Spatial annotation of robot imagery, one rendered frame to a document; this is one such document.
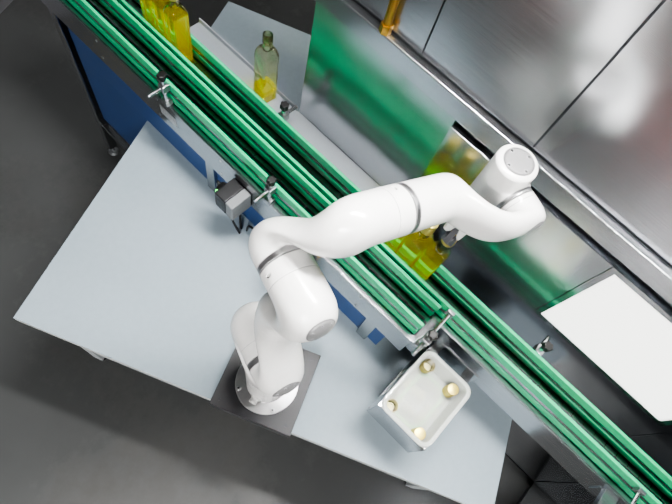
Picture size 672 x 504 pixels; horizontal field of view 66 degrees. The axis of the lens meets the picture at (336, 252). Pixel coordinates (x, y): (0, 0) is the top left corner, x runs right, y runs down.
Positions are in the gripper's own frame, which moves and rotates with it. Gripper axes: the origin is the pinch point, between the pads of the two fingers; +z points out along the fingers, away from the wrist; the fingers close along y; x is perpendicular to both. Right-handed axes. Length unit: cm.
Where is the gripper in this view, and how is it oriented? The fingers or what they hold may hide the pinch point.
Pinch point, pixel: (454, 233)
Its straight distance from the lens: 126.1
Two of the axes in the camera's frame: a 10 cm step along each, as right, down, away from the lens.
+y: -6.9, 6.1, -3.8
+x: 7.1, 6.9, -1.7
